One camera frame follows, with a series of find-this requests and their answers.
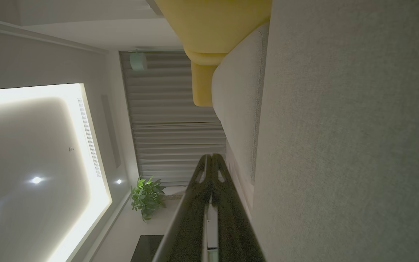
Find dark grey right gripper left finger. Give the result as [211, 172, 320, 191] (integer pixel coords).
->
[153, 155, 212, 262]

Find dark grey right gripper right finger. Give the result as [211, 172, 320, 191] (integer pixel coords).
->
[212, 154, 266, 262]

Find green potted plant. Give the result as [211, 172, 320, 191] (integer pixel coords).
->
[130, 176, 166, 223]

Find grey pleated curtain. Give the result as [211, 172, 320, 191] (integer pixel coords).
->
[120, 51, 228, 186]

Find large grey sofa seat cushion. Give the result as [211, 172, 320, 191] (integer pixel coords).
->
[251, 0, 419, 262]

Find yellow sofa cushion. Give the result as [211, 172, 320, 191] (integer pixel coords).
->
[154, 0, 272, 107]

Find pale green wall device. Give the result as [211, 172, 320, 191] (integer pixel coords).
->
[129, 51, 148, 71]

